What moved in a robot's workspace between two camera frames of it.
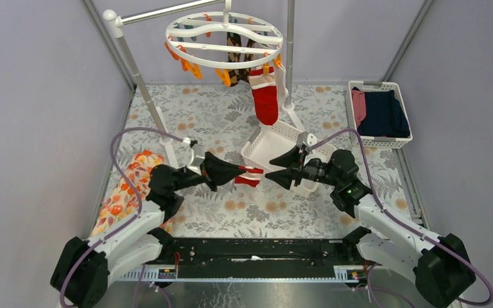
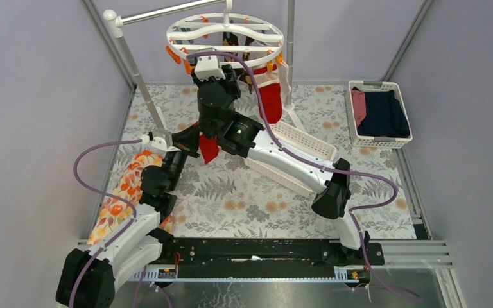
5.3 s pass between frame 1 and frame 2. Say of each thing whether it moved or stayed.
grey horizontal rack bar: stayed
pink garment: stayed
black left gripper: moved
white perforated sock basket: stayed
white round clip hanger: stayed
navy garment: stayed
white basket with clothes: stayed
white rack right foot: stayed
